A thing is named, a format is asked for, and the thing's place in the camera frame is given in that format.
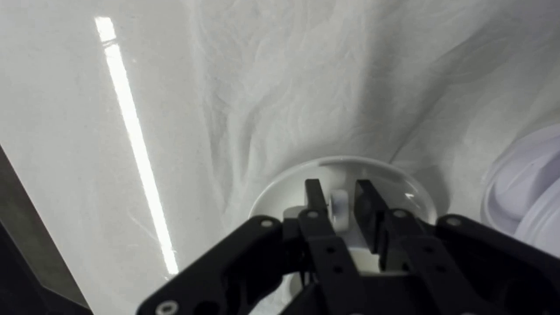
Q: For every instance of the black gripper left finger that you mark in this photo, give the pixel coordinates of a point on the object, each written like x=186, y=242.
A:
x=331, y=282

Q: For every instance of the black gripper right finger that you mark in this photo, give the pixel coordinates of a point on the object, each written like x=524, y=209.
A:
x=408, y=251

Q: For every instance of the small white espresso cup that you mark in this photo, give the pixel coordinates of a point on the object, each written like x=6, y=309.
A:
x=343, y=223

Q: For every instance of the small white saucer plate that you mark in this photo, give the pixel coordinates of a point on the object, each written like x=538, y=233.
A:
x=342, y=172

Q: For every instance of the white cloth napkin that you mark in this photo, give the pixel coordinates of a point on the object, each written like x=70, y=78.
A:
x=436, y=88

